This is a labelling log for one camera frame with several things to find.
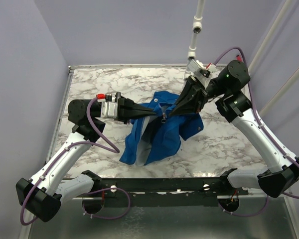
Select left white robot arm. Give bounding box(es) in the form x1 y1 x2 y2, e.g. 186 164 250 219
16 93 155 226

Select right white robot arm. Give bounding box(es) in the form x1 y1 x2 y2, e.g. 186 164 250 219
169 59 299 198

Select blue jacket with white lining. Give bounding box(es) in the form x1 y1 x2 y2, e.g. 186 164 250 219
120 91 204 166

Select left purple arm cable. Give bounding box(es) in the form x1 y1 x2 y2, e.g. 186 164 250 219
19 98 121 226

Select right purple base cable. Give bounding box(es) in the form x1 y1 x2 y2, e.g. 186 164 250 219
218 195 269 217

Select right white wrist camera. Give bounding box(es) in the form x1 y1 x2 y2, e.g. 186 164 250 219
186 59 217 88

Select white PVC pipe frame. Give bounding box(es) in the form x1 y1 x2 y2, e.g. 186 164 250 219
187 0 299 116

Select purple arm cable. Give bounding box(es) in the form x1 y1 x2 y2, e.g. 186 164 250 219
19 98 121 226
213 46 299 200

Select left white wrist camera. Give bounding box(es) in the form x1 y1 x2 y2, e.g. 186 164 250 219
96 94 118 119

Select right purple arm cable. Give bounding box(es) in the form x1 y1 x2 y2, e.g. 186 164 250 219
213 46 299 200

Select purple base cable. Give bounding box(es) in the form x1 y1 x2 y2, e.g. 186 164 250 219
82 188 132 220
218 195 269 217

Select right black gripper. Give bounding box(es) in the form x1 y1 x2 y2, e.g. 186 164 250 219
166 76 228 116

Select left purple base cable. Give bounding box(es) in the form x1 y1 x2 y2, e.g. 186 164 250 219
82 188 132 220

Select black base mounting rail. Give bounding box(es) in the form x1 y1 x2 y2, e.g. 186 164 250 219
83 170 248 208

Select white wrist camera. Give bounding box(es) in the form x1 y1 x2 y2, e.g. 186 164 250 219
186 59 217 88
96 94 118 119

